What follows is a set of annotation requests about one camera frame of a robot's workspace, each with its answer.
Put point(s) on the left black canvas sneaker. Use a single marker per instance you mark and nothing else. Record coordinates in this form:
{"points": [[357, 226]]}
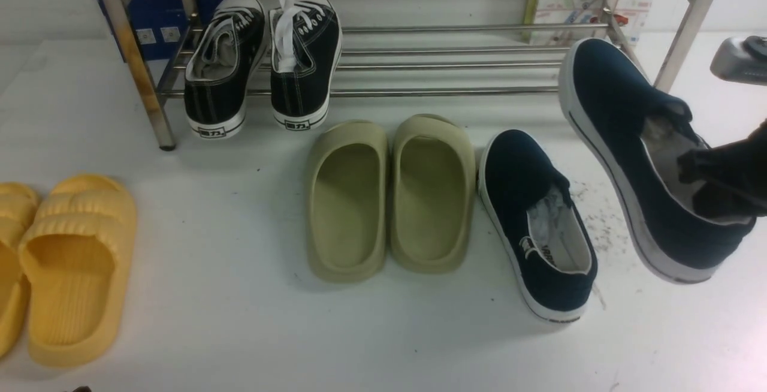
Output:
{"points": [[231, 48]]}

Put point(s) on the right black canvas sneaker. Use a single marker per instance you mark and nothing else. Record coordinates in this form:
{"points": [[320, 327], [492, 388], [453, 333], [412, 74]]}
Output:
{"points": [[305, 50]]}

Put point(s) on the left olive green slipper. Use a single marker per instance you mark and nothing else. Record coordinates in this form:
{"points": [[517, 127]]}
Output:
{"points": [[345, 187]]}

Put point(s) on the left yellow slide sandal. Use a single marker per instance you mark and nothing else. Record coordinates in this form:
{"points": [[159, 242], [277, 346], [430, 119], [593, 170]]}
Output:
{"points": [[19, 204]]}

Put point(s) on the right yellow slide sandal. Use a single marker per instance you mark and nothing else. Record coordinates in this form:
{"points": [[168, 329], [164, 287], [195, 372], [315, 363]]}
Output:
{"points": [[77, 256]]}

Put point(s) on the olive green slipper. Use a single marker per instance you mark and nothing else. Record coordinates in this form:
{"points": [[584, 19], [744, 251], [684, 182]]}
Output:
{"points": [[433, 194], [345, 187]]}

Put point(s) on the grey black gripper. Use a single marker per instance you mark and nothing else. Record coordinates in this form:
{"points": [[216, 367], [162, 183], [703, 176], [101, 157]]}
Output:
{"points": [[733, 176]]}

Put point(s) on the black canvas sneaker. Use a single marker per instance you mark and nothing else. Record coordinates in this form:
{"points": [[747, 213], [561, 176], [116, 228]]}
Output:
{"points": [[305, 50], [231, 48]]}

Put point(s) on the yellow slide sandal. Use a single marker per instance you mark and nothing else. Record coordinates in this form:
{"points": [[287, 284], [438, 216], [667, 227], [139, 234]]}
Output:
{"points": [[77, 256], [19, 204]]}

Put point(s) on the navy slip-on shoe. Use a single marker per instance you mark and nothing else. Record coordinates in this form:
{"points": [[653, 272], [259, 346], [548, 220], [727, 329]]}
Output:
{"points": [[529, 202], [683, 227]]}

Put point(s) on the right olive green slipper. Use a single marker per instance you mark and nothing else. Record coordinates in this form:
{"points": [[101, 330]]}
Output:
{"points": [[433, 194]]}

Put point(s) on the white printed cardboard box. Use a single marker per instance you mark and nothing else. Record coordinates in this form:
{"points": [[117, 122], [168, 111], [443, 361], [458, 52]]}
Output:
{"points": [[631, 15]]}

